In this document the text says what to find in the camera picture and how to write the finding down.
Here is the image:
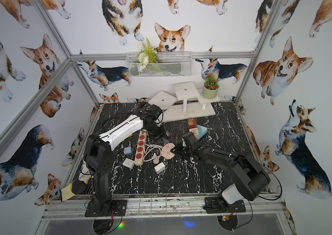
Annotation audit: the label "white tiered display stand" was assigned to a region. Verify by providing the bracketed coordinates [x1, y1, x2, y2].
[148, 82, 220, 122]

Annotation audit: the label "aluminium frame front rail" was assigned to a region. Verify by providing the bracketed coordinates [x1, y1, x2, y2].
[41, 194, 285, 221]

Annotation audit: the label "beige red power strip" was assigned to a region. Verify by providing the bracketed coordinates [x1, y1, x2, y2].
[134, 131, 147, 166]

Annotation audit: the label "green fern plant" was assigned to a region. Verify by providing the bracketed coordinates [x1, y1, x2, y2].
[137, 38, 159, 72]

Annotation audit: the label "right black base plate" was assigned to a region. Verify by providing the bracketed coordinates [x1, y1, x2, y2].
[203, 197, 246, 213]

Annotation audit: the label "green potted red flowers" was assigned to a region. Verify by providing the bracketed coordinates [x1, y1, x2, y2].
[202, 75, 220, 99]

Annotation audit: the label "light blue plug adapter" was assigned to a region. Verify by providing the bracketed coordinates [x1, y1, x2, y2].
[123, 146, 132, 155]

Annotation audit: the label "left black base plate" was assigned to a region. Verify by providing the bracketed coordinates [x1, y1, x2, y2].
[85, 200, 127, 217]

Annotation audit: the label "dark red printed cube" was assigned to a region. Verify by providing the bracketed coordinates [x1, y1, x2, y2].
[187, 118, 197, 129]

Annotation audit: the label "round pink socket hub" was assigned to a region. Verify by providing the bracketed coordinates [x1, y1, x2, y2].
[161, 143, 175, 160]

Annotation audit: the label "white wire basket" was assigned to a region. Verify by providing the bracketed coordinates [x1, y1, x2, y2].
[126, 52, 192, 77]

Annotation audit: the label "pink coiled cable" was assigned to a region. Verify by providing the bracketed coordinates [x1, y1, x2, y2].
[143, 143, 164, 165]

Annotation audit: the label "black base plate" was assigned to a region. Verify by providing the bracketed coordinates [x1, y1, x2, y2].
[85, 200, 127, 217]
[203, 197, 246, 213]

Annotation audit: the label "pink printed cube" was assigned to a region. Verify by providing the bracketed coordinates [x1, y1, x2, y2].
[189, 127, 200, 140]

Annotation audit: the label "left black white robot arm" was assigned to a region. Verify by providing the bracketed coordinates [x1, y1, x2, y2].
[83, 105, 165, 217]

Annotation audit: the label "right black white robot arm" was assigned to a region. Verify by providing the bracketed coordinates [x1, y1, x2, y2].
[171, 132, 270, 205]

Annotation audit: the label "white cube plug adapter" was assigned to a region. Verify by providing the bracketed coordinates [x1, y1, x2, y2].
[154, 162, 166, 174]

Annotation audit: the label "yellow paper note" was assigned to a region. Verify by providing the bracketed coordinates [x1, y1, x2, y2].
[61, 183, 75, 202]

